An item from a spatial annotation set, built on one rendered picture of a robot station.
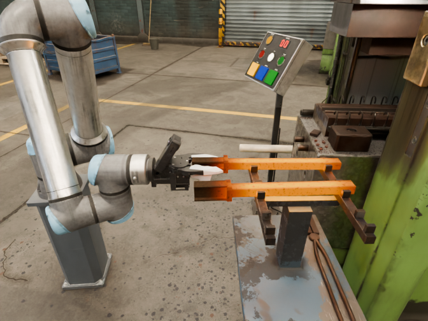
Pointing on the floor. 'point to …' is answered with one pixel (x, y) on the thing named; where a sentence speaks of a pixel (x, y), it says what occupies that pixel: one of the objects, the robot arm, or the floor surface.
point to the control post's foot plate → (268, 209)
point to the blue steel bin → (103, 65)
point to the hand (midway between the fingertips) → (218, 163)
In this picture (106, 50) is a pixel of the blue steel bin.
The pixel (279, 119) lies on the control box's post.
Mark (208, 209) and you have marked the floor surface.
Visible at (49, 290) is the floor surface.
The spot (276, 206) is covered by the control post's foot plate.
